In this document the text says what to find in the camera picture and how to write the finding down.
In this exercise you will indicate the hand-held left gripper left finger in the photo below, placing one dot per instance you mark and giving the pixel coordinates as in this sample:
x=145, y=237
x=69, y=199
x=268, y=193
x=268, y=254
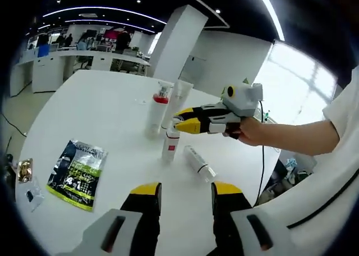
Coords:
x=126, y=228

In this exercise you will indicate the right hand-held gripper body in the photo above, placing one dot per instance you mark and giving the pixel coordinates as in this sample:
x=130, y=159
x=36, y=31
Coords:
x=244, y=101

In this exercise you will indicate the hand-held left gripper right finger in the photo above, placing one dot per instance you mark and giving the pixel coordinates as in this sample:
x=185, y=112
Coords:
x=238, y=228

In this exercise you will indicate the white skincare tube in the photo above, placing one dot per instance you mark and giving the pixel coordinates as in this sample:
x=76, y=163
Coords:
x=179, y=96

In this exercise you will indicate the small white skincare bottle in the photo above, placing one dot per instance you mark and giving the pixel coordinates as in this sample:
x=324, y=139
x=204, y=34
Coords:
x=196, y=160
x=170, y=152

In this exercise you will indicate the white skincare bottle red collar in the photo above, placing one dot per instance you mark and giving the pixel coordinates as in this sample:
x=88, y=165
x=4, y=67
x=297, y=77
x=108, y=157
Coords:
x=157, y=118

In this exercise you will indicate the person's right hand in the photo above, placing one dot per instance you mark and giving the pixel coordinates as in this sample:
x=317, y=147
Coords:
x=252, y=132

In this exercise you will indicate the large bright window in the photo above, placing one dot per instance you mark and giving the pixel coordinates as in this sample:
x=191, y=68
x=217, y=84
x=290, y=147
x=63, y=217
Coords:
x=294, y=70

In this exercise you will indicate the green black foil packet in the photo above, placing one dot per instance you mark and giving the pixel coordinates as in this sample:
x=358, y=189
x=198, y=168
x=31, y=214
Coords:
x=75, y=177

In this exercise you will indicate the long ceiling light strip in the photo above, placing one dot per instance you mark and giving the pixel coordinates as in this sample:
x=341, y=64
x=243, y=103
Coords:
x=270, y=11

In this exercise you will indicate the clear plastic bag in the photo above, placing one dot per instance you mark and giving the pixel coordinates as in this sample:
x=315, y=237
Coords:
x=35, y=195

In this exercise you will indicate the pink display board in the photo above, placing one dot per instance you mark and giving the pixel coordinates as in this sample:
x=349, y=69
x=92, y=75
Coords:
x=112, y=35

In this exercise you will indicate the gold foil packet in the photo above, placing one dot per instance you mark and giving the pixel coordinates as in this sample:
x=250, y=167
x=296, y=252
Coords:
x=24, y=170

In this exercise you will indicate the white office desk row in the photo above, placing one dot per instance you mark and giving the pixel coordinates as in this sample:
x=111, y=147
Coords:
x=45, y=70

